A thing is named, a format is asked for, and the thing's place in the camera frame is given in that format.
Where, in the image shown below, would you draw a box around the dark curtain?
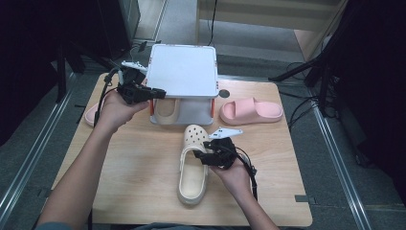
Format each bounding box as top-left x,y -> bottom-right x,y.
331,0 -> 406,205

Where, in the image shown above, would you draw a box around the black cabinet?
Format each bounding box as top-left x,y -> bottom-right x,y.
95,0 -> 142,60

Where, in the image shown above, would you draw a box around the thin hanging black cable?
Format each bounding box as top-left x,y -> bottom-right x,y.
206,0 -> 218,47

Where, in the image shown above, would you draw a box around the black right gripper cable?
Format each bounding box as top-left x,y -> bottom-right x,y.
236,147 -> 259,202

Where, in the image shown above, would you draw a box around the metal floor rail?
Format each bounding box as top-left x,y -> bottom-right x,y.
0,71 -> 78,221
310,102 -> 374,230

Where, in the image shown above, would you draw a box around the white cable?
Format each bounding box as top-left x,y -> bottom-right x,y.
127,41 -> 154,70

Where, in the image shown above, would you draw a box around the black tripod stand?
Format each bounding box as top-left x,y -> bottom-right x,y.
267,32 -> 344,118

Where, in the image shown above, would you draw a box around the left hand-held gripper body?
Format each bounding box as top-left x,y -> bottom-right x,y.
116,60 -> 151,105

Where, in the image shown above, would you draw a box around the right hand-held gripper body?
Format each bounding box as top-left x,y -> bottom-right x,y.
208,126 -> 244,171

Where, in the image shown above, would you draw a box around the beige wooden platform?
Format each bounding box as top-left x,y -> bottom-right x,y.
195,0 -> 348,61

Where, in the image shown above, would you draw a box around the black metal stand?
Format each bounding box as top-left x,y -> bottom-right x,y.
54,41 -> 87,104

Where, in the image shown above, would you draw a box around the cream clog shoe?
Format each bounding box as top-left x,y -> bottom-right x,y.
153,98 -> 182,126
176,124 -> 213,206

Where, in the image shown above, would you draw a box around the person's left hand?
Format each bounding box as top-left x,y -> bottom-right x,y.
95,90 -> 151,135

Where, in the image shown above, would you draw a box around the tangle of black floor cables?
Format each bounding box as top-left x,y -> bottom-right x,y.
281,61 -> 320,132

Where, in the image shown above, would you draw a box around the person's right hand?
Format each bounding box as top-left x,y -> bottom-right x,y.
209,157 -> 254,199

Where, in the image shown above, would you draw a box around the dark tape strip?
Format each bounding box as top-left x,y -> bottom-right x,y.
295,195 -> 317,205
37,188 -> 54,199

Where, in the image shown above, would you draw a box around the white two-tier shoe rack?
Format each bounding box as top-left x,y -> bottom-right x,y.
145,43 -> 220,127

